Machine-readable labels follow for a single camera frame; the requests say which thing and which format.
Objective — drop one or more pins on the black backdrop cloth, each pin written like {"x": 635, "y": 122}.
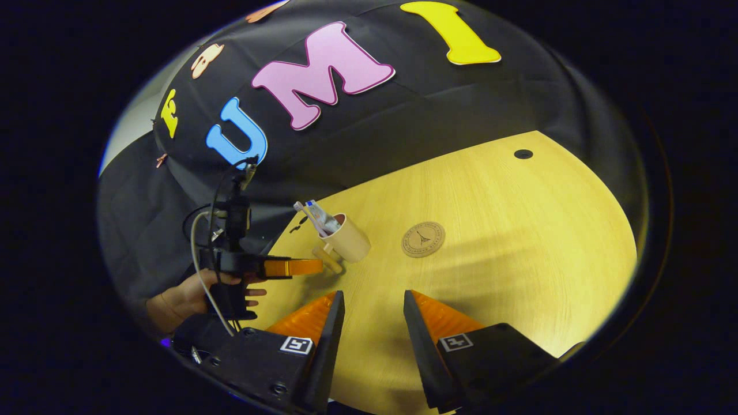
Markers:
{"x": 461, "y": 104}

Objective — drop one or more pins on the pink toothbrush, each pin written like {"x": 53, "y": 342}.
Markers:
{"x": 305, "y": 218}

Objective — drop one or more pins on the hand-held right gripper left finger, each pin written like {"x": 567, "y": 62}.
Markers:
{"x": 326, "y": 357}

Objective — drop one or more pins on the round wooden coaster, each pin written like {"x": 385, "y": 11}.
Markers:
{"x": 423, "y": 239}

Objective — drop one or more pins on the small orange cloth clip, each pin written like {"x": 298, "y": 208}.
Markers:
{"x": 161, "y": 161}

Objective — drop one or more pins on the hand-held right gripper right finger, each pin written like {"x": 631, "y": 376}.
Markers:
{"x": 424, "y": 357}

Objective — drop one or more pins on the beige cup with brown inside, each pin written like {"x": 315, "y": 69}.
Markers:
{"x": 351, "y": 242}

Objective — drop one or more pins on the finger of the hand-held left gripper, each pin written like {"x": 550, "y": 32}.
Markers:
{"x": 294, "y": 268}

